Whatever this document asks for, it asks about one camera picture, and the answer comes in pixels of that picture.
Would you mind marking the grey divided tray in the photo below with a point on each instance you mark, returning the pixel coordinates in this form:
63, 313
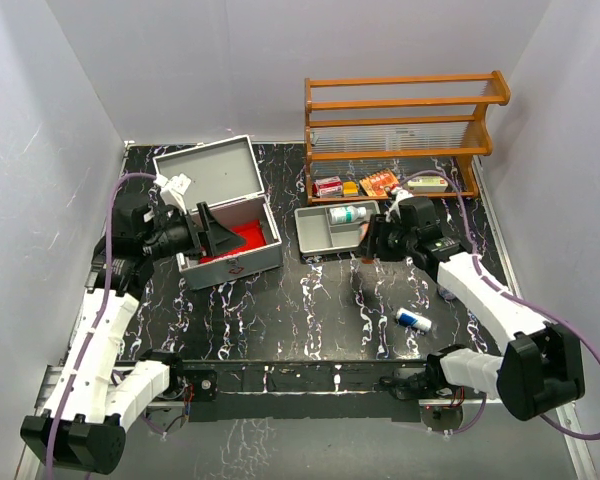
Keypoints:
317, 236

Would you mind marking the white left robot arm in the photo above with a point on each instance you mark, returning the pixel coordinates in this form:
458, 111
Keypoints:
84, 421

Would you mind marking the orange wooden shelf rack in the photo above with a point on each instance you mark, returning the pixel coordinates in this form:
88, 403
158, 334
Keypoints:
361, 129

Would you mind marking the long white medicine box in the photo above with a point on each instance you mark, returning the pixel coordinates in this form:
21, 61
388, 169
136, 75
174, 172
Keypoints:
427, 184

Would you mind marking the red first aid kit pouch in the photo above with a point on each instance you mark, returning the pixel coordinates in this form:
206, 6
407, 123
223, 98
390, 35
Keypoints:
253, 235

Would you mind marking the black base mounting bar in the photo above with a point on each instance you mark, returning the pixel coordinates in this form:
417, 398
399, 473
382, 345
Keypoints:
352, 389

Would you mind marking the brown glass bottle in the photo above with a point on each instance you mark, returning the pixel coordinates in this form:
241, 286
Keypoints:
362, 248

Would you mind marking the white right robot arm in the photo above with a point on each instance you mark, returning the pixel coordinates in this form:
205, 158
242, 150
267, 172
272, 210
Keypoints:
539, 366

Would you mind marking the white dropper bottle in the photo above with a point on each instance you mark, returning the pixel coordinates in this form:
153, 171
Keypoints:
346, 214

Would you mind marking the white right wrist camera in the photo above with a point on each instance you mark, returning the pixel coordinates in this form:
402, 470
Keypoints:
397, 194

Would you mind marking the grey medicine case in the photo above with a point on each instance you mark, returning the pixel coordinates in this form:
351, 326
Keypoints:
225, 175

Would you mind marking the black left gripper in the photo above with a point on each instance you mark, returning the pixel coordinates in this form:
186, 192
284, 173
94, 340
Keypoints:
209, 238

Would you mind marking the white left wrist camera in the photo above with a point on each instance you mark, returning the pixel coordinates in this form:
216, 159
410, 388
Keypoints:
172, 190

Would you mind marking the small yellow box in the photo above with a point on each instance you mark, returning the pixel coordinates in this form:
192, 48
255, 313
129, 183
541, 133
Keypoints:
350, 189

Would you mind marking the orange medicine packet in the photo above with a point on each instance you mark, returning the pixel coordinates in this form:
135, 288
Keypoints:
379, 184

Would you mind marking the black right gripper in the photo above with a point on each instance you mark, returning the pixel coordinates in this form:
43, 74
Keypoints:
375, 239

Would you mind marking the clear round container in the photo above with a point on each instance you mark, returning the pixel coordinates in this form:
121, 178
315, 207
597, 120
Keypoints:
446, 294

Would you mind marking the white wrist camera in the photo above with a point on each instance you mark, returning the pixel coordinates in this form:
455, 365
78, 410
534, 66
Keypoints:
397, 194
172, 190

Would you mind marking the blue white tube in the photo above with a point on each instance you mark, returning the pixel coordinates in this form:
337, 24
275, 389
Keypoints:
409, 319

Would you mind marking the red white medicine box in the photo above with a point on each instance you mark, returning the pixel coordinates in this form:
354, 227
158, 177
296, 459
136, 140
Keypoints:
327, 187

